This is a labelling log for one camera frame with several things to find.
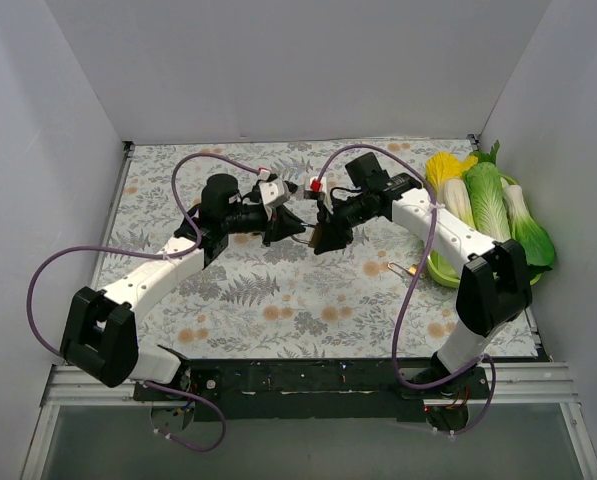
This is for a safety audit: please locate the yellow-leaf napa cabbage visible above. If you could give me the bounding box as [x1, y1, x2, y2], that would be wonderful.
[425, 152, 478, 228]

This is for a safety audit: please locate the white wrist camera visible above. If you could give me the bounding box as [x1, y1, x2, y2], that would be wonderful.
[303, 176, 327, 201]
[257, 168, 291, 208]

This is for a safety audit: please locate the large brass padlock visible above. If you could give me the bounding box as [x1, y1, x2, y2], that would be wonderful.
[291, 224, 322, 249]

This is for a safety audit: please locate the aluminium frame rail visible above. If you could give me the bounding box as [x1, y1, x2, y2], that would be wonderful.
[23, 361, 597, 479]

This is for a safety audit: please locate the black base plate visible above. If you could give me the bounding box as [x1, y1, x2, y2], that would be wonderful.
[132, 357, 492, 424]

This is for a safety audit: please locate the floral patterned mat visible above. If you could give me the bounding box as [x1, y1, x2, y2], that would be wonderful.
[75, 139, 539, 360]

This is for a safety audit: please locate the small brass padlock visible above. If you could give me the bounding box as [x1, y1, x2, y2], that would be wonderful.
[387, 262, 418, 278]

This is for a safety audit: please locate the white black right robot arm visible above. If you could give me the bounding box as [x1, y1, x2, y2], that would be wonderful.
[304, 152, 532, 398]

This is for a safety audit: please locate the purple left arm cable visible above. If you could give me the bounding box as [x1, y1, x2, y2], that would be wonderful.
[27, 152, 274, 453]

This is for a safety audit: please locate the bok choy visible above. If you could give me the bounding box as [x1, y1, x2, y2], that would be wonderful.
[503, 184, 556, 270]

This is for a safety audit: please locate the green napa cabbage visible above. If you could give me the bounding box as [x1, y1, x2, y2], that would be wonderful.
[463, 162, 512, 242]

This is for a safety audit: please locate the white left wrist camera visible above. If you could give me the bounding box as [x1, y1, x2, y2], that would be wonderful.
[257, 168, 291, 208]

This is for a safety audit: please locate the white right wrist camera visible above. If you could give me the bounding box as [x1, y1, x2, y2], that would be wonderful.
[303, 176, 327, 201]

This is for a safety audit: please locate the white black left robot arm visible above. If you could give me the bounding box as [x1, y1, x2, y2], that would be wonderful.
[60, 174, 305, 400]

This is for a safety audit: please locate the green plastic basket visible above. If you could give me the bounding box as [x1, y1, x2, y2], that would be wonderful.
[427, 174, 548, 289]

